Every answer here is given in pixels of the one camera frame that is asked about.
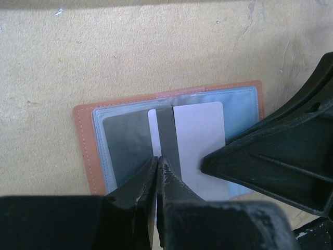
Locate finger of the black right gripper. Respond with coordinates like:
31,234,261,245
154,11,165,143
201,53,332,216

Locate black card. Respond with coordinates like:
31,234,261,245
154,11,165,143
101,110,153,187

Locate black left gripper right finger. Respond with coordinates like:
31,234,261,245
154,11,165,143
157,157,299,249

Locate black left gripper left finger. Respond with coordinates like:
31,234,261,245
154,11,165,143
1,157,158,249

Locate white card with magnetic stripe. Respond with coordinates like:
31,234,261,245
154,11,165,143
148,102,229,201

